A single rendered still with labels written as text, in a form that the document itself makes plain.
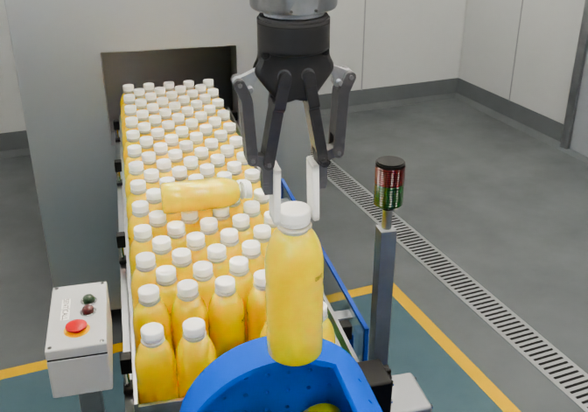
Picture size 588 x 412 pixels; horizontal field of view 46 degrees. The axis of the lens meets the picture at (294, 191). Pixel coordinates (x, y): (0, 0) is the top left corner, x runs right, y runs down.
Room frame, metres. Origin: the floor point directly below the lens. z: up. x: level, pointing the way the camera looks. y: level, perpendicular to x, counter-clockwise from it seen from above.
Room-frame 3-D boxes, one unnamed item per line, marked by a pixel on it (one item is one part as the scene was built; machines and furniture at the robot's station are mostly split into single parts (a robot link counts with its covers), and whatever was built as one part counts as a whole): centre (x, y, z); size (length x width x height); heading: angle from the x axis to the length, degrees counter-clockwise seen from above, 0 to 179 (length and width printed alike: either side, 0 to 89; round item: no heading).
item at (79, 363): (1.04, 0.39, 1.05); 0.20 x 0.10 x 0.10; 14
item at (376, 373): (1.00, -0.13, 0.95); 0.10 x 0.07 x 0.10; 104
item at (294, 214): (0.72, 0.00, 1.45); 0.04 x 0.04 x 0.02
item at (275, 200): (0.72, 0.02, 1.49); 0.03 x 0.01 x 0.07; 14
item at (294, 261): (0.72, 0.00, 1.35); 0.07 x 0.07 x 0.19
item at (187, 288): (1.12, 0.20, 1.09); 0.04 x 0.04 x 0.02
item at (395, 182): (1.36, -0.20, 1.23); 0.06 x 0.06 x 0.04
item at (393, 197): (1.36, -0.20, 1.18); 0.06 x 0.06 x 0.05
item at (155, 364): (0.98, 0.24, 0.99); 0.07 x 0.07 x 0.19
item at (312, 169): (0.73, -0.02, 1.49); 0.03 x 0.01 x 0.07; 14
